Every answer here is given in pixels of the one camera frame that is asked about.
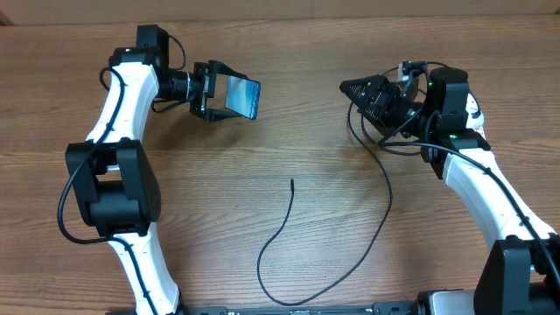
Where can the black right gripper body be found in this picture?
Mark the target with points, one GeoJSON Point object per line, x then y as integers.
{"type": "Point", "coordinates": [399, 115]}

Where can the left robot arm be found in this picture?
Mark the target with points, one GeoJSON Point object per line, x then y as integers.
{"type": "Point", "coordinates": [110, 175]}

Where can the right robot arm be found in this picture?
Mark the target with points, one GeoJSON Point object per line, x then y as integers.
{"type": "Point", "coordinates": [435, 110]}

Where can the Samsung Galaxy smartphone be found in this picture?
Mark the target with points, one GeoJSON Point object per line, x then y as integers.
{"type": "Point", "coordinates": [243, 96]}

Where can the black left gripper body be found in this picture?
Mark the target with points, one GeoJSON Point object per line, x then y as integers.
{"type": "Point", "coordinates": [203, 87]}

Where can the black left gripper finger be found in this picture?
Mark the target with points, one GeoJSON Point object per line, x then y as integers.
{"type": "Point", "coordinates": [213, 115]}
{"type": "Point", "coordinates": [217, 67]}

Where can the white power strip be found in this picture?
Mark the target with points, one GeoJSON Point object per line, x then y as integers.
{"type": "Point", "coordinates": [475, 117]}

